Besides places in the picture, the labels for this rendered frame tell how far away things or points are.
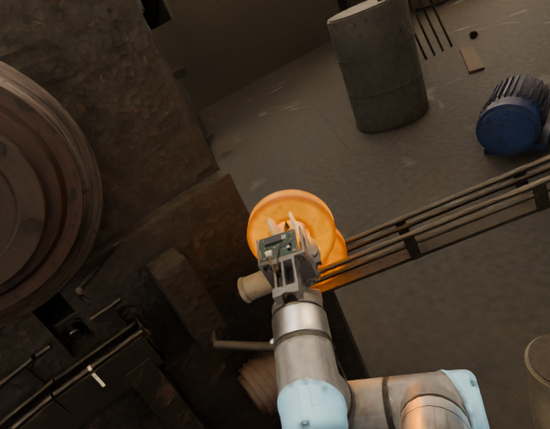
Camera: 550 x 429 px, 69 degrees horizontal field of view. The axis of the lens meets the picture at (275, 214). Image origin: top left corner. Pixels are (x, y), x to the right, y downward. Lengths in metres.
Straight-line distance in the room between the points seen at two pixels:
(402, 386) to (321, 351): 0.12
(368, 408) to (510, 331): 1.05
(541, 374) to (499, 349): 0.70
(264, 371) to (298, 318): 0.42
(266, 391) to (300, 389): 0.45
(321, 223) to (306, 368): 0.29
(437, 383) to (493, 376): 0.91
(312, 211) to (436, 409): 0.35
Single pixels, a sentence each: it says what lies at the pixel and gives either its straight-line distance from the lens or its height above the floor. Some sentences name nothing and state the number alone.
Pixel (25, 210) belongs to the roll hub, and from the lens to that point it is 0.71.
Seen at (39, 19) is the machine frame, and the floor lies 1.31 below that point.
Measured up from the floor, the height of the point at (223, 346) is 0.60.
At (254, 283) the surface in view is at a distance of 0.88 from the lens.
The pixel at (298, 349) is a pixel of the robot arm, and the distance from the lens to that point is 0.50.
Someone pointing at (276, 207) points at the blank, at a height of 0.89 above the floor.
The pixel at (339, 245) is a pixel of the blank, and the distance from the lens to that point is 0.83.
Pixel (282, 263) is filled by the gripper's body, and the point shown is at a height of 0.88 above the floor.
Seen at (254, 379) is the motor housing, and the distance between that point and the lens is 0.93.
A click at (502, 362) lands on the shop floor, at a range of 1.49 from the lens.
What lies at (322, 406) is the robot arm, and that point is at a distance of 0.47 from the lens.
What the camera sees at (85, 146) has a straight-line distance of 0.78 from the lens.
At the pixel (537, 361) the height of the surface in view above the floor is 0.52.
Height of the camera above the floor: 1.18
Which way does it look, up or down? 27 degrees down
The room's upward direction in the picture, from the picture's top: 24 degrees counter-clockwise
